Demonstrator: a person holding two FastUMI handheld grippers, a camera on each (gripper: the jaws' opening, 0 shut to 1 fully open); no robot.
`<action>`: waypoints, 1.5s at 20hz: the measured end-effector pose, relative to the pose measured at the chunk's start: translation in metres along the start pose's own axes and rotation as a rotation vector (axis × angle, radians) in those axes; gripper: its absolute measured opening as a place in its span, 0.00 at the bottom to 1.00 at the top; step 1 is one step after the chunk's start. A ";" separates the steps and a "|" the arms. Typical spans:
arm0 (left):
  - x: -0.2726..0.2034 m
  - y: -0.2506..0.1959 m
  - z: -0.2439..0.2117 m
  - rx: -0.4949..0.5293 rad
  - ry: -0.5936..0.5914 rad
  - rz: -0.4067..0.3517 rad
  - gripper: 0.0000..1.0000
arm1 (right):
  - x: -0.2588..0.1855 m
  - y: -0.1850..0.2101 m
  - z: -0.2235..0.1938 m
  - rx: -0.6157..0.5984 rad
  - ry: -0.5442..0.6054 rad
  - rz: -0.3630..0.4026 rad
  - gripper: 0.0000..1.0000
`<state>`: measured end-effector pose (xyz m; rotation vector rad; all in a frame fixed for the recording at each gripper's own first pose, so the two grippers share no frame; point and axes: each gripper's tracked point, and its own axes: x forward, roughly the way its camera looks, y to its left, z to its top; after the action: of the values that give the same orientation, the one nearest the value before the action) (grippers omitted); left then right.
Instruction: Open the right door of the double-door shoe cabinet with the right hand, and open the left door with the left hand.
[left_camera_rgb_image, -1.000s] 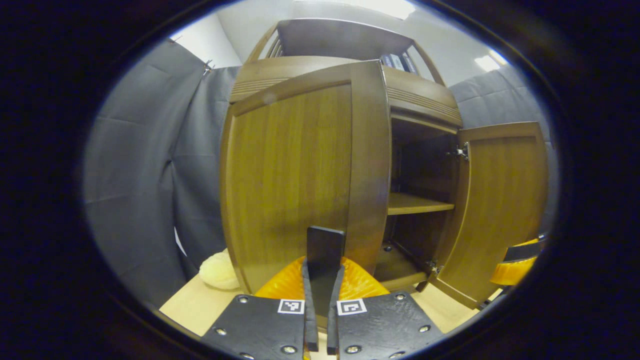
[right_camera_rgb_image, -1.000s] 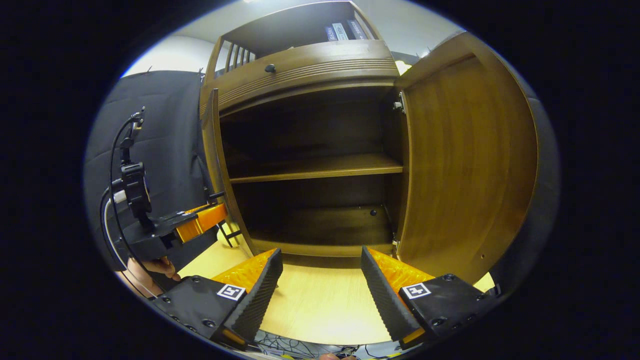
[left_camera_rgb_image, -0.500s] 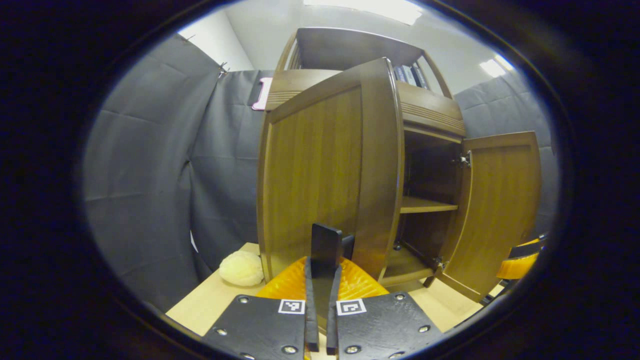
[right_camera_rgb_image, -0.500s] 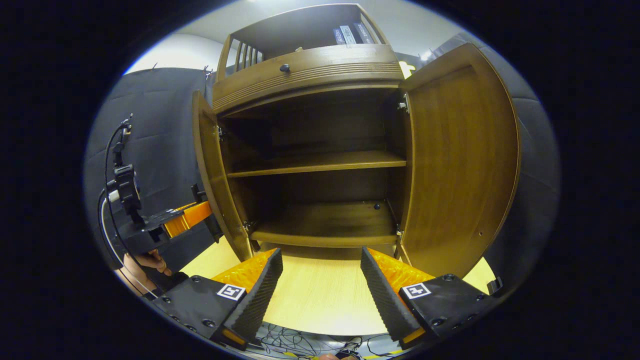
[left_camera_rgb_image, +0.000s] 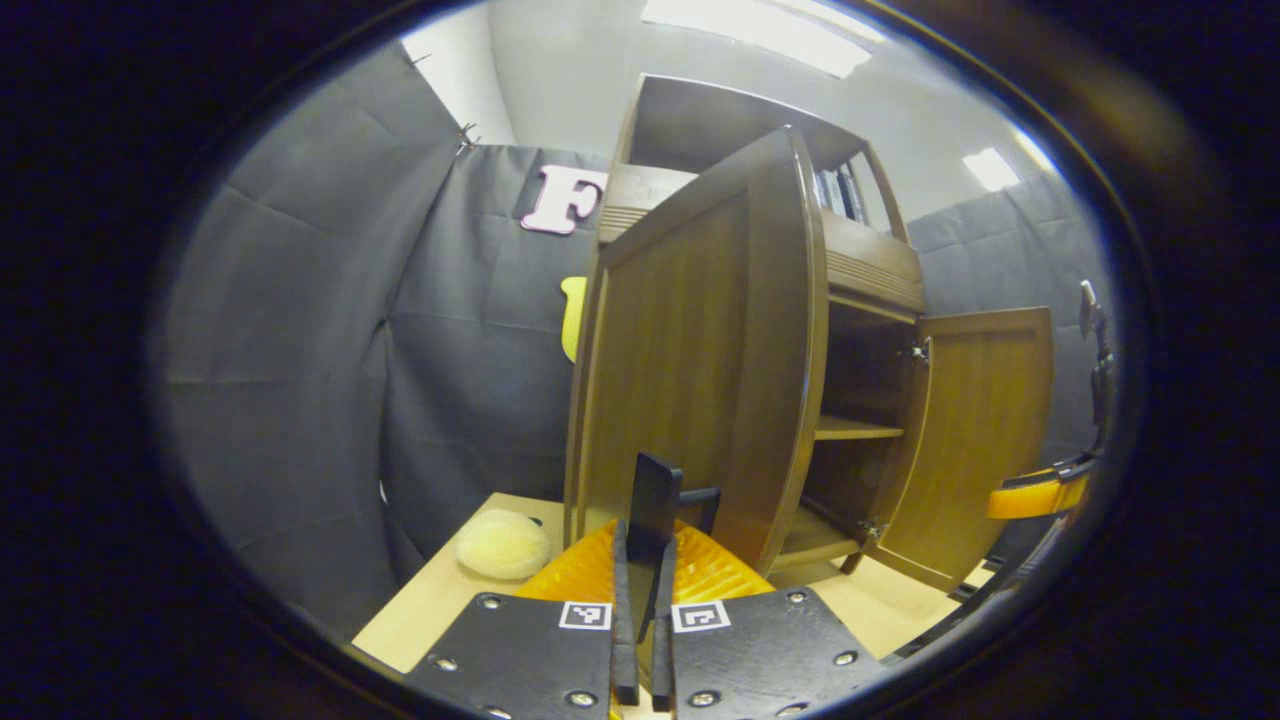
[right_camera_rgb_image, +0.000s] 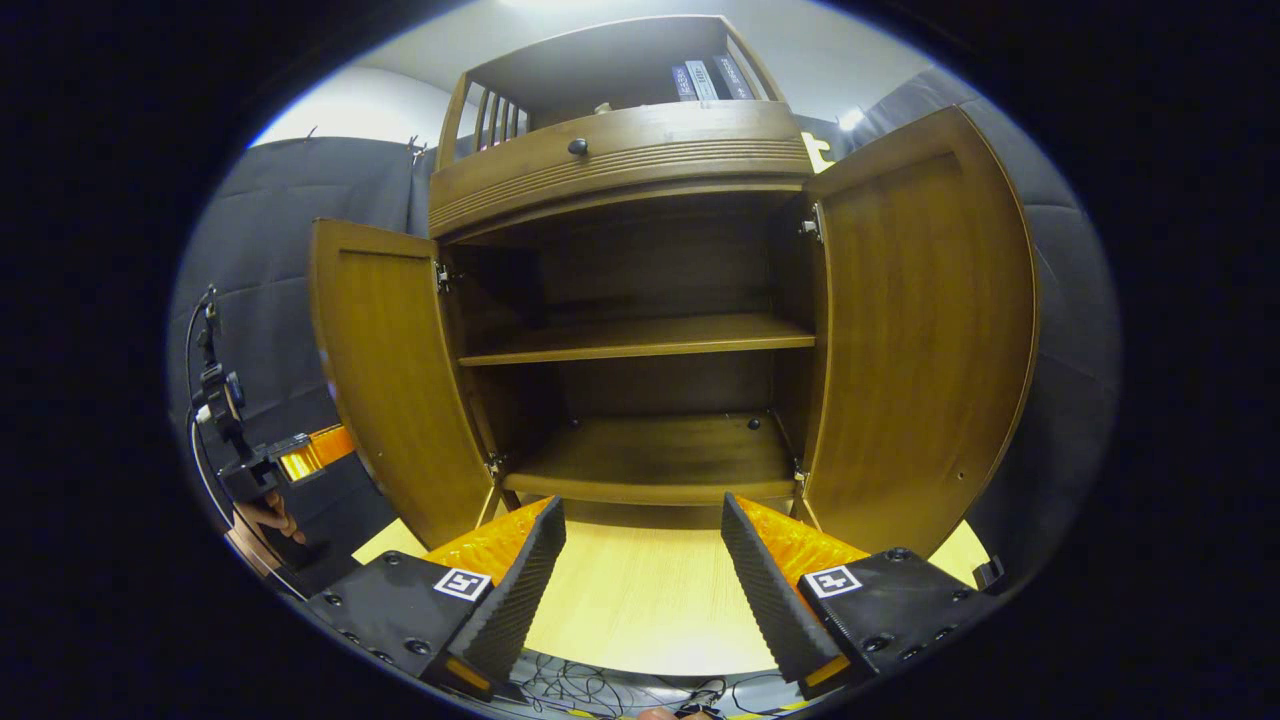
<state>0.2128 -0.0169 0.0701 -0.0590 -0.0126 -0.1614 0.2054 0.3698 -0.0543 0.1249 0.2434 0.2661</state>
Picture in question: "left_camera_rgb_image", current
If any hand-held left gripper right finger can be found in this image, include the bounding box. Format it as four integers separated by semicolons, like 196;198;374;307
650;520;891;720

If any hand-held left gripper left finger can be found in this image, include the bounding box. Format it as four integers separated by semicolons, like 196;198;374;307
405;518;641;720

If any wooden shoe cabinet door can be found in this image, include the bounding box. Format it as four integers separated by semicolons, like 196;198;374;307
563;125;831;641
865;307;1056;593

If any wooden double-door shoe cabinet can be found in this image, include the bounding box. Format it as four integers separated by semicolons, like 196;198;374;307
563;75;1056;596

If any small ceiling light panel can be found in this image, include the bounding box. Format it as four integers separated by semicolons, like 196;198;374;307
962;148;1023;193

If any black backdrop cloth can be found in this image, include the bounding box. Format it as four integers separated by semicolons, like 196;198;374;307
155;45;1111;641

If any large ceiling light panel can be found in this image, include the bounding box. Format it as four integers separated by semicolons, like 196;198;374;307
640;0;889;79

